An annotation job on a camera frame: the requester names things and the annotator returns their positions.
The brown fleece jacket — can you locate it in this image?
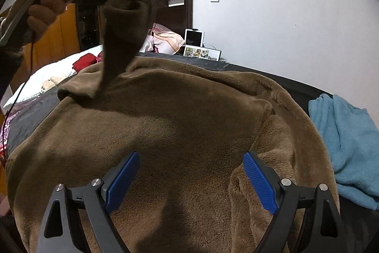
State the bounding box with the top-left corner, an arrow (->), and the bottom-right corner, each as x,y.
6,0 -> 338,252

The person's left hand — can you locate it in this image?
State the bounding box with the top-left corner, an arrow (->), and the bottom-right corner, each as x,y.
1,0 -> 73,45

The dark wooden headboard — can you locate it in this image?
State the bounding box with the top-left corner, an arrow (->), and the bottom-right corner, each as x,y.
152,0 -> 193,37

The wooden wardrobe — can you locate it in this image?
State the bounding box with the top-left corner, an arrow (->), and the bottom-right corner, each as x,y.
10,3 -> 80,92

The pink striped pillow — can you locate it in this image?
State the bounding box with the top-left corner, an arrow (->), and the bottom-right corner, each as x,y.
139,23 -> 184,55

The red garment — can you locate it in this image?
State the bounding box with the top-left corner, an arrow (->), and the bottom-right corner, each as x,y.
72,52 -> 103,73

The blue knit sweater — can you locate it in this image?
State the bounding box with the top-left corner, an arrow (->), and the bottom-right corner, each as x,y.
308,94 -> 378,211

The white tablet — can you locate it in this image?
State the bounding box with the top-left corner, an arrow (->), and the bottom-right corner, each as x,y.
184,29 -> 204,47

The white bedding pile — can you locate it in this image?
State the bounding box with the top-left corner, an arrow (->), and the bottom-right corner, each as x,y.
2,45 -> 103,110

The photo collage frame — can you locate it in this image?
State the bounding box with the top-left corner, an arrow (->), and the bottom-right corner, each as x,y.
184,46 -> 222,61

